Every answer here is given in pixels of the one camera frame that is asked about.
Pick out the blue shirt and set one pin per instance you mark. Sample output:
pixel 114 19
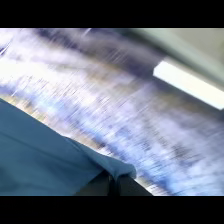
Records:
pixel 36 160

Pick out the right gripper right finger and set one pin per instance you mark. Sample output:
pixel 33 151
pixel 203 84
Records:
pixel 130 187

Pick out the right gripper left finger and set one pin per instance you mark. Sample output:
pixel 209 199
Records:
pixel 98 186

